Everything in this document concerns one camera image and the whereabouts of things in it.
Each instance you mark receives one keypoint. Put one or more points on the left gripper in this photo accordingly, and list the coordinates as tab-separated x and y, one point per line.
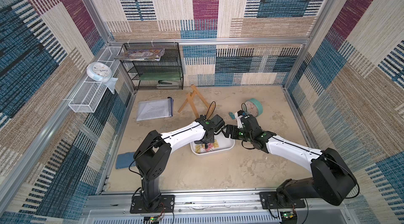
211	140

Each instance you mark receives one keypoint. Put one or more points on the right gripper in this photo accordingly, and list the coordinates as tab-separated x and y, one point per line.
233	132

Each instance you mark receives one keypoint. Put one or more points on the white plastic storage box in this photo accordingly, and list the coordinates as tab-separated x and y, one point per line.
220	145

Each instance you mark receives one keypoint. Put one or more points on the teal binder clip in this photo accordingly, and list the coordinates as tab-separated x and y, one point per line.
232	115

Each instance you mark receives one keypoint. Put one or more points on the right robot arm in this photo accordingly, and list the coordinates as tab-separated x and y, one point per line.
331	180

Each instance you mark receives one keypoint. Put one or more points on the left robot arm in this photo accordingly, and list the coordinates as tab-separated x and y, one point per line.
153	154

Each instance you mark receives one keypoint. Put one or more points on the green round alarm clock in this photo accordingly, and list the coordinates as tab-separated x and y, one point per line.
254	107

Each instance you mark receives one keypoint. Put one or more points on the wooden easel stand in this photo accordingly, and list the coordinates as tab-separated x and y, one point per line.
190	100

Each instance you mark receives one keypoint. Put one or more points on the black stapler on shelf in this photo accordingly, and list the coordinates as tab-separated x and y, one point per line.
167	83

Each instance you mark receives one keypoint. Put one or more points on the black mesh shelf rack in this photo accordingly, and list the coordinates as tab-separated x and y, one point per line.
146	74

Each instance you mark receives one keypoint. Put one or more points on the magazine on shelf top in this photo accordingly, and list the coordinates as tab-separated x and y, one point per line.
141	55

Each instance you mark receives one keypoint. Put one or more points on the blue cloth pad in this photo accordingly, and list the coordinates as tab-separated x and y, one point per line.
125	160

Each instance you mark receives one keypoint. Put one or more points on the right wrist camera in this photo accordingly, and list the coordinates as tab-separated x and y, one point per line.
238	117

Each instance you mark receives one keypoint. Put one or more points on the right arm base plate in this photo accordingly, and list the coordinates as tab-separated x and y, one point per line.
274	200

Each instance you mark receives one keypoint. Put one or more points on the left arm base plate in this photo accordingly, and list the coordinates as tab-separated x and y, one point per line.
140	205

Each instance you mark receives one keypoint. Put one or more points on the white wire mesh basket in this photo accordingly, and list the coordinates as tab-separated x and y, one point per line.
88	96

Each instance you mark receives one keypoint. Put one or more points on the white round wall clock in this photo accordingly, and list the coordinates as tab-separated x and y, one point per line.
99	72

